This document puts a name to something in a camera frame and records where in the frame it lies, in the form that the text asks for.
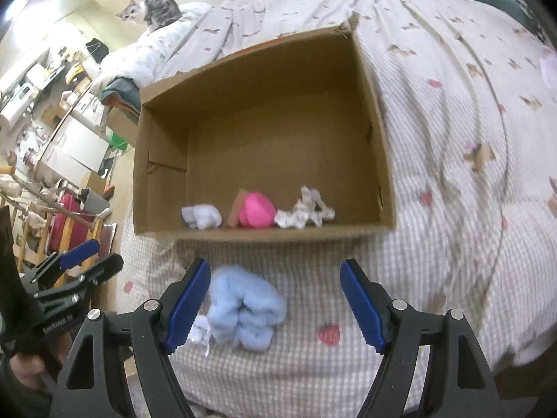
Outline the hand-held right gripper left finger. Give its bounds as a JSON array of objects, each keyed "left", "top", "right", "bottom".
[{"left": 49, "top": 258, "right": 212, "bottom": 418}]

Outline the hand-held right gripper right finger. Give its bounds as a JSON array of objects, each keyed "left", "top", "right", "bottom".
[{"left": 339, "top": 259, "right": 501, "bottom": 418}]

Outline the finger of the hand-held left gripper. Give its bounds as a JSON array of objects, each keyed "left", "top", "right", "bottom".
[
  {"left": 32, "top": 253, "right": 125, "bottom": 303},
  {"left": 17, "top": 239, "right": 101, "bottom": 285}
]

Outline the light blue fluffy sock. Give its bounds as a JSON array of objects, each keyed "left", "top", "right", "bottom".
[{"left": 205, "top": 265, "right": 288, "bottom": 351}]

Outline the cardboard box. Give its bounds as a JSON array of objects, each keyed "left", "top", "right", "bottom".
[{"left": 133, "top": 20, "right": 398, "bottom": 245}]

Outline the pink soft ball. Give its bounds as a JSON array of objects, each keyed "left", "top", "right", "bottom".
[{"left": 237, "top": 192, "right": 277, "bottom": 228}]

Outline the person's left hand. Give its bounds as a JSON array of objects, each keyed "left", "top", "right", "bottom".
[{"left": 9, "top": 350, "right": 46, "bottom": 387}]

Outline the small white paper tag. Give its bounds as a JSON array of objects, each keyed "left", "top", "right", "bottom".
[{"left": 188, "top": 313, "right": 214, "bottom": 349}]

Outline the pink suitcase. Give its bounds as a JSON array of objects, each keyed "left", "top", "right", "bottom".
[{"left": 48, "top": 194, "right": 94, "bottom": 251}]

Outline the grey bin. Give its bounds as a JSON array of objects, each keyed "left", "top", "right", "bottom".
[{"left": 80, "top": 189, "right": 111, "bottom": 215}]

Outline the wooden rack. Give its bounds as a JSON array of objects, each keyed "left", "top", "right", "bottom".
[{"left": 0, "top": 163, "right": 109, "bottom": 266}]

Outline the white fluffy sock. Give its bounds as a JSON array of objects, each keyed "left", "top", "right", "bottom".
[{"left": 181, "top": 204, "right": 222, "bottom": 231}]

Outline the white cabinet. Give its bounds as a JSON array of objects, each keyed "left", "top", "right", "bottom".
[{"left": 37, "top": 113, "right": 109, "bottom": 184}]

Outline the orange sponge block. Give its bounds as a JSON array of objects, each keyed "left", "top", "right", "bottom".
[{"left": 226, "top": 189, "right": 250, "bottom": 228}]

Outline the white patterned crumpled cloth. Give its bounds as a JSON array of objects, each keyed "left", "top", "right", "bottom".
[{"left": 274, "top": 185, "right": 337, "bottom": 229}]

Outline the green plastic item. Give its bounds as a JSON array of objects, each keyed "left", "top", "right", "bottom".
[{"left": 107, "top": 133, "right": 131, "bottom": 153}]

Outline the paper towel roll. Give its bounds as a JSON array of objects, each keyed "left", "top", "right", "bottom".
[{"left": 0, "top": 104, "right": 27, "bottom": 133}]

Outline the teal bed sheet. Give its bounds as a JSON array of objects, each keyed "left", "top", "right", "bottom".
[{"left": 100, "top": 76, "right": 142, "bottom": 116}]

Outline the printed checked blanket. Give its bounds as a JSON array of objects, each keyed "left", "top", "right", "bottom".
[{"left": 93, "top": 0, "right": 557, "bottom": 418}]

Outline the black hanging bag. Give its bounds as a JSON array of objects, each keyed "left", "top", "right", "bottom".
[{"left": 85, "top": 38, "right": 109, "bottom": 59}]

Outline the grey and white cat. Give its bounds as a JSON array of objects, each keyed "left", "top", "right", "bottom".
[{"left": 116, "top": 0, "right": 182, "bottom": 34}]

